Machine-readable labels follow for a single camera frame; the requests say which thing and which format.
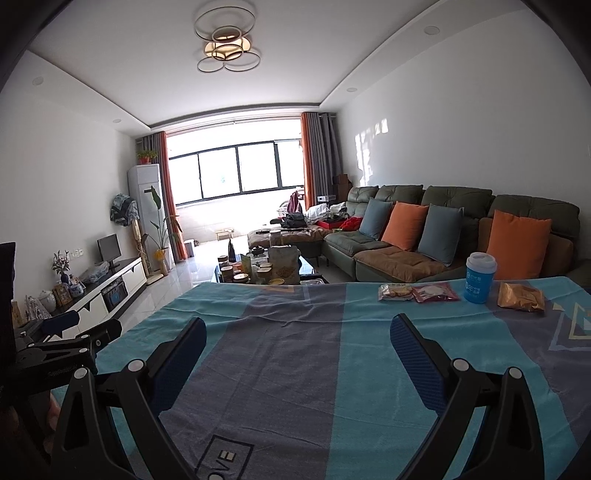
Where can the cardboard boxes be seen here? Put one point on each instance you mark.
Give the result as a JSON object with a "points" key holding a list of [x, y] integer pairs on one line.
{"points": [[342, 187]]}

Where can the wooden picture frame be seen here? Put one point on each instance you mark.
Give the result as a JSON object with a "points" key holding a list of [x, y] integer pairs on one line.
{"points": [[63, 295]]}

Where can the orange cushion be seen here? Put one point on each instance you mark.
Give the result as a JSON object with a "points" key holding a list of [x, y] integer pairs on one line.
{"points": [[519, 244], [404, 226]]}

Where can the green sofa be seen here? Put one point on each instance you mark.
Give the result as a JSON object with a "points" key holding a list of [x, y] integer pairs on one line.
{"points": [[360, 249]]}

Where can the cloth-covered standing fan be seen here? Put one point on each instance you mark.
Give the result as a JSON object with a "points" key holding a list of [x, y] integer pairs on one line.
{"points": [[123, 208]]}

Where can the black monitor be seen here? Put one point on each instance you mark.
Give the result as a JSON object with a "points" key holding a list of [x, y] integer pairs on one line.
{"points": [[109, 248]]}

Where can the orange and grey curtain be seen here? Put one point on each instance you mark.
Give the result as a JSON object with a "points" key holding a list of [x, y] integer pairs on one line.
{"points": [[318, 157], [161, 184]]}

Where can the large window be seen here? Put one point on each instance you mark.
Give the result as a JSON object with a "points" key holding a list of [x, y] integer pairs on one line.
{"points": [[235, 170]]}

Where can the tall potted plant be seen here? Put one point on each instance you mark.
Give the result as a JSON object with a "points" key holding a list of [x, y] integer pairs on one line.
{"points": [[161, 235]]}

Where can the black glass coffee table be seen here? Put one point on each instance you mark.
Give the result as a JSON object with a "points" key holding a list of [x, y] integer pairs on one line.
{"points": [[309, 272]]}

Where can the small plant in red pot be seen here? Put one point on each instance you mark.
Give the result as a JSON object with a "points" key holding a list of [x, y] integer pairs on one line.
{"points": [[145, 158]]}

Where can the white standing air conditioner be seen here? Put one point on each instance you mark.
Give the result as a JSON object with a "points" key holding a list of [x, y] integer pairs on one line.
{"points": [[143, 217]]}

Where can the tall tan box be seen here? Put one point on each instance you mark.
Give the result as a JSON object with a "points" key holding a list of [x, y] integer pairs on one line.
{"points": [[17, 314]]}

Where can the red and clear snack packet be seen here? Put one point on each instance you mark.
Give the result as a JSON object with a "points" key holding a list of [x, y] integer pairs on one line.
{"points": [[434, 293]]}

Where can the white TV cabinet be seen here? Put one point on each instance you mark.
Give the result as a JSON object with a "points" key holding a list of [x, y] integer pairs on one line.
{"points": [[115, 288]]}

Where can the plastic-wrapped item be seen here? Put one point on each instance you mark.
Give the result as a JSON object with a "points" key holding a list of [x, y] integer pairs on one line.
{"points": [[93, 273]]}

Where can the group of tea jars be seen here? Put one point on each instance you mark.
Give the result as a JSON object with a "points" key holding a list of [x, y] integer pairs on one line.
{"points": [[240, 272]]}

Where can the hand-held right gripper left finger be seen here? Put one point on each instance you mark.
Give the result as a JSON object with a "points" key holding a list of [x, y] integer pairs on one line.
{"points": [[184, 350]]}

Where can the blue and white porcelain jar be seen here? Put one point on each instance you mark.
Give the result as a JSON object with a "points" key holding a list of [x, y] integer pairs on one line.
{"points": [[77, 287]]}

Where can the white porcelain pot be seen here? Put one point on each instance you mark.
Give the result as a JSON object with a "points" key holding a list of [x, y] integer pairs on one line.
{"points": [[47, 301]]}

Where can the clear packet of brown snacks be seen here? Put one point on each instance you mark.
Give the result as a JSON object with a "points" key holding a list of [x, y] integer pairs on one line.
{"points": [[395, 292]]}

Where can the brown biscuit packet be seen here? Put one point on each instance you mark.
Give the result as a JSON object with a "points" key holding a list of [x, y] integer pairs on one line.
{"points": [[521, 297]]}

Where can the teal and grey blanket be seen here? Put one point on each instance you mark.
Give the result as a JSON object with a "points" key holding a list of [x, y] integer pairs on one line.
{"points": [[300, 360]]}

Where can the blue cup with white lid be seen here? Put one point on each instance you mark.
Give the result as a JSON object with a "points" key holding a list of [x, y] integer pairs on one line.
{"points": [[480, 281]]}

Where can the large beige snack bag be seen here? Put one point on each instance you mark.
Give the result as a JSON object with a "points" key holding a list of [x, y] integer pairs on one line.
{"points": [[284, 263]]}

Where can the small low stool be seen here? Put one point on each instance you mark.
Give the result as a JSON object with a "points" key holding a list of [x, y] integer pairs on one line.
{"points": [[225, 234]]}

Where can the blue cushion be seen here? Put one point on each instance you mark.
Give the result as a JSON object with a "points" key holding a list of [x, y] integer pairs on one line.
{"points": [[442, 233], [375, 217]]}

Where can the pile of clothes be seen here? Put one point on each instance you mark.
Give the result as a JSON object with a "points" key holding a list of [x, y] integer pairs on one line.
{"points": [[318, 214]]}

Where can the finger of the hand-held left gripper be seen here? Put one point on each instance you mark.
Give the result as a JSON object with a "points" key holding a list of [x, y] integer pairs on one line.
{"points": [[60, 324], [104, 334]]}

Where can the grey pedal bin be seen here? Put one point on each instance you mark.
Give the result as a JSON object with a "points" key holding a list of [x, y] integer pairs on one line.
{"points": [[189, 250]]}

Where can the small potted plant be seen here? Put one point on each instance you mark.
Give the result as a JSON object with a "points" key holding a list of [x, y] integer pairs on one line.
{"points": [[61, 265]]}

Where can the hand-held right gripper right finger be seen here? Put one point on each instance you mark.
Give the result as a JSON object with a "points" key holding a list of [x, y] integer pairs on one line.
{"points": [[415, 364]]}

